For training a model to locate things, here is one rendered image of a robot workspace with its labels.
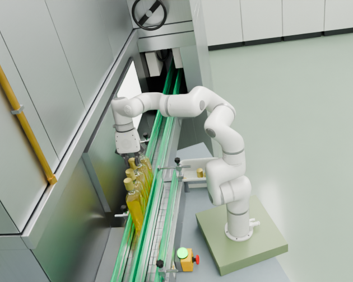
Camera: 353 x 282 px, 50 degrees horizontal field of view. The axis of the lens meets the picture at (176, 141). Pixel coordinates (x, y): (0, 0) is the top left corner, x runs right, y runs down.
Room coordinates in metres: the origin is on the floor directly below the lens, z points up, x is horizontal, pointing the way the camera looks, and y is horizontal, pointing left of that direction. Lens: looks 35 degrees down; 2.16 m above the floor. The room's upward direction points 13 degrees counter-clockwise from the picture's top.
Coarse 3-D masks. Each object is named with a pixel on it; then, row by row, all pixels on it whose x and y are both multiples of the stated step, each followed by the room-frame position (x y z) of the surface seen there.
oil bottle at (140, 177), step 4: (140, 172) 1.34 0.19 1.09; (136, 176) 1.32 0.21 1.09; (140, 176) 1.32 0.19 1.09; (144, 176) 1.34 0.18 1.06; (140, 180) 1.31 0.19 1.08; (144, 180) 1.33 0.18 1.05; (144, 184) 1.32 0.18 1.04; (144, 188) 1.31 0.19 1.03; (148, 192) 1.34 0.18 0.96; (148, 196) 1.32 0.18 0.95
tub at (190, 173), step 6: (180, 162) 1.67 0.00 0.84; (186, 162) 1.67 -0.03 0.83; (192, 162) 1.66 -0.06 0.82; (198, 162) 1.66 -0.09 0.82; (204, 162) 1.65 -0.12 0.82; (186, 168) 1.67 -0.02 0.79; (192, 168) 1.66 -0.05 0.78; (204, 168) 1.65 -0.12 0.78; (186, 174) 1.64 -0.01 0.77; (192, 174) 1.63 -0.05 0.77; (186, 180) 1.51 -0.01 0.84; (192, 180) 1.50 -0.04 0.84; (198, 180) 1.50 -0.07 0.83
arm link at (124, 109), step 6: (114, 102) 1.38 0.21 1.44; (120, 102) 1.36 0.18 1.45; (126, 102) 1.34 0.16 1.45; (132, 102) 1.32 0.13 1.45; (138, 102) 1.34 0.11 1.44; (114, 108) 1.37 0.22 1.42; (120, 108) 1.35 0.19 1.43; (126, 108) 1.32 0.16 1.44; (132, 108) 1.31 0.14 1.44; (138, 108) 1.31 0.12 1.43; (114, 114) 1.37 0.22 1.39; (120, 114) 1.35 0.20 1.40; (126, 114) 1.32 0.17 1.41; (132, 114) 1.30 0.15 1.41; (138, 114) 1.31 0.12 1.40; (114, 120) 1.38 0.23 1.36; (120, 120) 1.35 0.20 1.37; (126, 120) 1.35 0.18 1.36; (132, 120) 1.38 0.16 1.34
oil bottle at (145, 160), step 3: (141, 159) 1.43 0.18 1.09; (144, 159) 1.43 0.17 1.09; (147, 159) 1.44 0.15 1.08; (141, 162) 1.42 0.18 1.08; (144, 162) 1.42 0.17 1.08; (147, 162) 1.43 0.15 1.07; (147, 165) 1.42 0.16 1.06; (150, 165) 1.45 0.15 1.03; (147, 168) 1.42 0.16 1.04; (150, 168) 1.44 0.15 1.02; (150, 171) 1.43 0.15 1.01; (150, 174) 1.42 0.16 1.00; (153, 174) 1.46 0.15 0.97; (150, 177) 1.42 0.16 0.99; (153, 177) 1.44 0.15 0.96
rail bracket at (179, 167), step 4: (176, 160) 1.48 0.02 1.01; (176, 164) 1.49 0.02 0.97; (180, 164) 1.49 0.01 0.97; (160, 168) 1.50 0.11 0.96; (164, 168) 1.50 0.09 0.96; (168, 168) 1.49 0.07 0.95; (172, 168) 1.49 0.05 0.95; (176, 168) 1.48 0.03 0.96; (180, 168) 1.47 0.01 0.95; (180, 172) 1.48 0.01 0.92; (180, 176) 1.48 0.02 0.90
